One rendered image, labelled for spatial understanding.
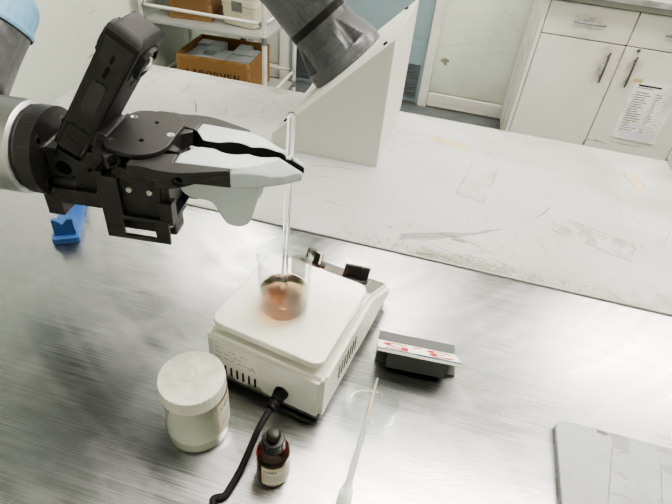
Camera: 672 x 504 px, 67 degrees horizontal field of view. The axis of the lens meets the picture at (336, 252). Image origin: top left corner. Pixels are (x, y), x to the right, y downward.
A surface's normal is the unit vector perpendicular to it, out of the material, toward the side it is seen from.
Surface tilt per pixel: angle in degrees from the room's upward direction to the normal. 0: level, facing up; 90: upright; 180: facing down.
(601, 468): 0
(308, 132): 90
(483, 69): 90
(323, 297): 0
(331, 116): 90
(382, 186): 0
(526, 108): 90
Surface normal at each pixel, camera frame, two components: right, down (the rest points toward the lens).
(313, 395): -0.41, 0.56
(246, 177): 0.25, 0.64
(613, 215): 0.08, -0.76
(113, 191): -0.11, 0.63
